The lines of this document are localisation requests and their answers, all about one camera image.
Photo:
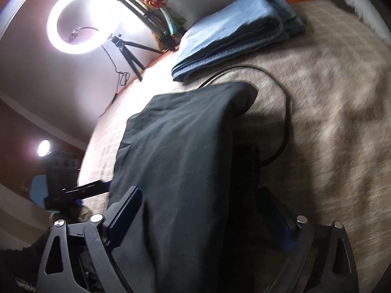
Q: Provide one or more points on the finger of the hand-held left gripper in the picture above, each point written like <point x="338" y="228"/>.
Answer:
<point x="88" y="189"/>

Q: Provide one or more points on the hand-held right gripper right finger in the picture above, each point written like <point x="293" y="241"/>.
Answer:
<point x="276" y="216"/>

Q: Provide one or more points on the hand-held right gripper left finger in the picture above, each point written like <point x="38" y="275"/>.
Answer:
<point x="128" y="210"/>

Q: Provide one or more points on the dark pants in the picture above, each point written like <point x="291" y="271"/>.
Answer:
<point x="183" y="174"/>

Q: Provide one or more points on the bed with checked sheet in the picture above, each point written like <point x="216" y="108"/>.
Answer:
<point x="320" y="97"/>

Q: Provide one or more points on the black tripod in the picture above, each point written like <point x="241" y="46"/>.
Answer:
<point x="134" y="47"/>

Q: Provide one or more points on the folded black stand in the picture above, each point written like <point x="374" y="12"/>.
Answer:
<point x="143" y="9"/>

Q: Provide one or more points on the folded blue towel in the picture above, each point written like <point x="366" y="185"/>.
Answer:
<point x="229" y="33"/>

